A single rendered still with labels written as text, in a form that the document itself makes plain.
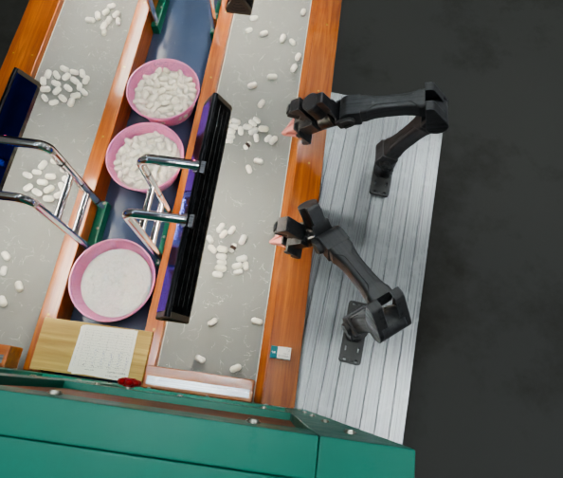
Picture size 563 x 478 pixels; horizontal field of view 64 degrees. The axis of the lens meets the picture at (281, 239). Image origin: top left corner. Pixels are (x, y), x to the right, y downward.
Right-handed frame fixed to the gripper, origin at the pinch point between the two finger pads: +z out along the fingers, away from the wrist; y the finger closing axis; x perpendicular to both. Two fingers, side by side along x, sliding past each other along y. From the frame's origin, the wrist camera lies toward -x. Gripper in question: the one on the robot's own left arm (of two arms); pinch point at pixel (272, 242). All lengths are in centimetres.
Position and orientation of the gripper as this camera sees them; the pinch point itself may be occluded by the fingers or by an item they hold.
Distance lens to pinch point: 136.2
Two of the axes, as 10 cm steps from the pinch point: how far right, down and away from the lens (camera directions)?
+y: -1.4, 9.3, -3.3
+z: -7.7, 1.1, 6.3
